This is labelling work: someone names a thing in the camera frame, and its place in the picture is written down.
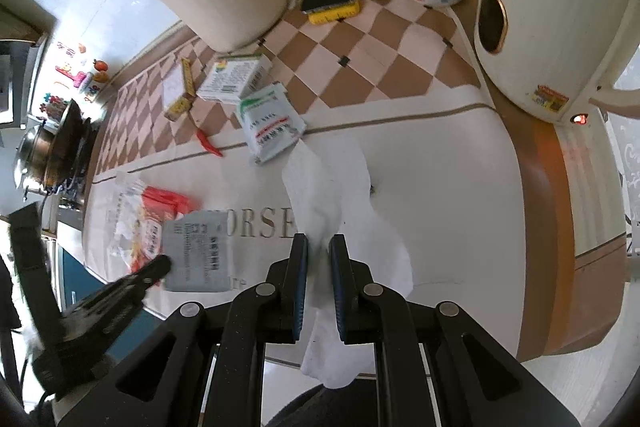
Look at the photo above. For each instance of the white ribbed kitchen appliance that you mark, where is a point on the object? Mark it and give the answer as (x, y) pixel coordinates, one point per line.
(550, 7)

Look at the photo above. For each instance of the white box with green label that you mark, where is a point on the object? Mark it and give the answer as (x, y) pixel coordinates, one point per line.
(230, 77)

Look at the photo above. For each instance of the dark frying pan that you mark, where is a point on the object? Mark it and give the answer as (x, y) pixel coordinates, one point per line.
(70, 132)

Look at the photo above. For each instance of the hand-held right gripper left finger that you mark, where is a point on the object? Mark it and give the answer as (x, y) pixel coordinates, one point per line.
(300, 292)

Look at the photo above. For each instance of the brown checkered tablecloth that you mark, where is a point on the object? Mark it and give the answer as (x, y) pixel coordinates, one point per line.
(425, 132)

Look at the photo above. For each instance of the small red wrapper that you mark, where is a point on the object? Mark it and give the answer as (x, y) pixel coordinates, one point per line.
(207, 142)

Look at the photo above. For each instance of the red and white snack packet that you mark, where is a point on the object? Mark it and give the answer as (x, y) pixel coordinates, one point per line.
(160, 202)

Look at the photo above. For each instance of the yellow snack wrapper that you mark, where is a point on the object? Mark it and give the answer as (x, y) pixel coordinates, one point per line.
(175, 88)

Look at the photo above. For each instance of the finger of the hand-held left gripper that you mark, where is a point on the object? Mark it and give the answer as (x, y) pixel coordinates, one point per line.
(145, 277)

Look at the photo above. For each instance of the steel cooking pot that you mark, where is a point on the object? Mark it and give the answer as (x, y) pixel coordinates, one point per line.
(32, 157)

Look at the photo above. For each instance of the green and white packet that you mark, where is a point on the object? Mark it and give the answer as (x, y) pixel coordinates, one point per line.
(270, 127)

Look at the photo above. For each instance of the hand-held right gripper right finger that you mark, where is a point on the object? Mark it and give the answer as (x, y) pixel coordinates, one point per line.
(340, 297)

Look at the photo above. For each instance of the grey foil packet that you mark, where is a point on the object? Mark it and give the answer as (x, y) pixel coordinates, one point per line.
(200, 252)

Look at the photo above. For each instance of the white tissue paper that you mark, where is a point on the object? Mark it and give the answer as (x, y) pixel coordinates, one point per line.
(325, 187)

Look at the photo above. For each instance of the group of colourful fridge magnets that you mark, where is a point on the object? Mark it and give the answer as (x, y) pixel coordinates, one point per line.
(70, 77)

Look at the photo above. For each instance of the person's dark trousers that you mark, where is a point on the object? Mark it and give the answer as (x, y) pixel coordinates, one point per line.
(325, 407)

